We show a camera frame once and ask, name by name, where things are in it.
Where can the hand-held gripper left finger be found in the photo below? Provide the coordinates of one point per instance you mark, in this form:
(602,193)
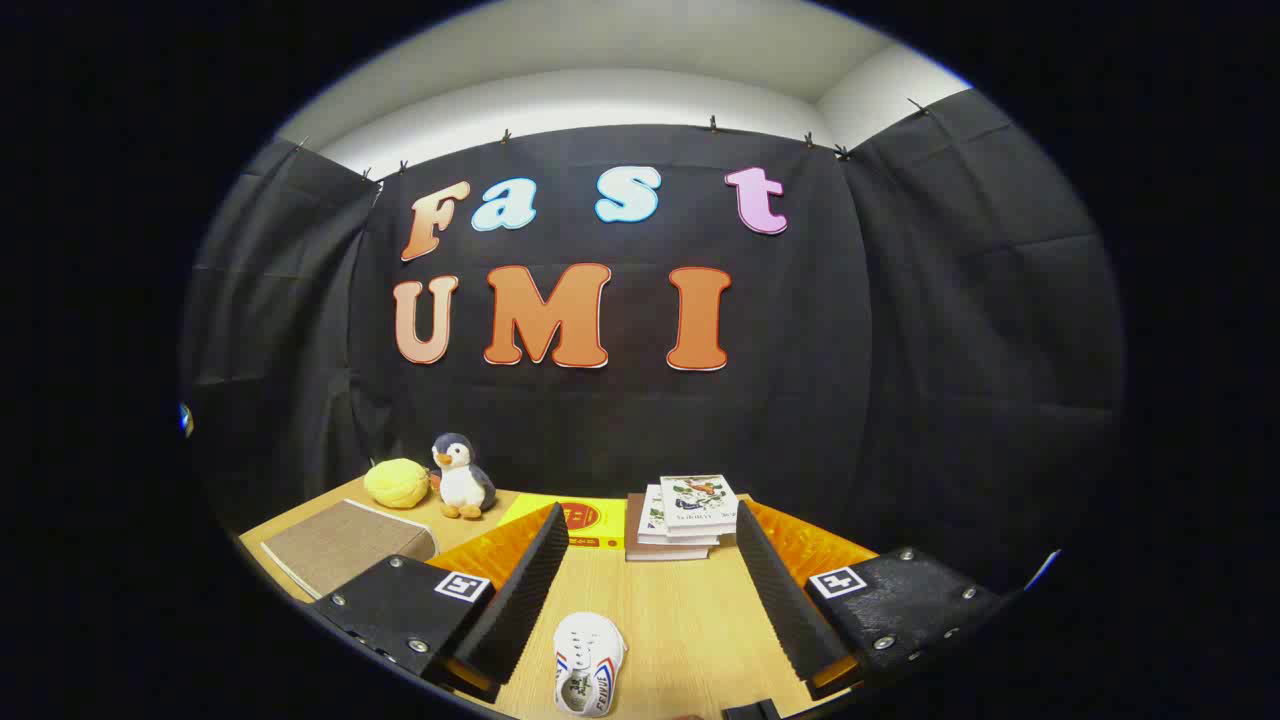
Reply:
(520,590)

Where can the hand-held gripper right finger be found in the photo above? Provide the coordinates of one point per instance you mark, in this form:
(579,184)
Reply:
(785,590)

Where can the white canvas shoe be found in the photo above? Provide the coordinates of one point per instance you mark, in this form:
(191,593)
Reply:
(588,655)

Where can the beige fabric storage box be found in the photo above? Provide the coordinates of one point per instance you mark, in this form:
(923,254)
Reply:
(340,545)

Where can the yellow book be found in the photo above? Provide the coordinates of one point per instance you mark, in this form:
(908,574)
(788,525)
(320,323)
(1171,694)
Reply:
(590,520)

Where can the penguin plush toy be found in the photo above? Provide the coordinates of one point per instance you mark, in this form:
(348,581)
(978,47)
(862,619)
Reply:
(462,485)

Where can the white illustrated cover book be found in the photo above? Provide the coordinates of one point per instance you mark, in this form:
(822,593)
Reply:
(652,520)
(698,500)

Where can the yellow plush ball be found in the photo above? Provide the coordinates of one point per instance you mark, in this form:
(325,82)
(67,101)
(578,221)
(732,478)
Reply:
(396,484)

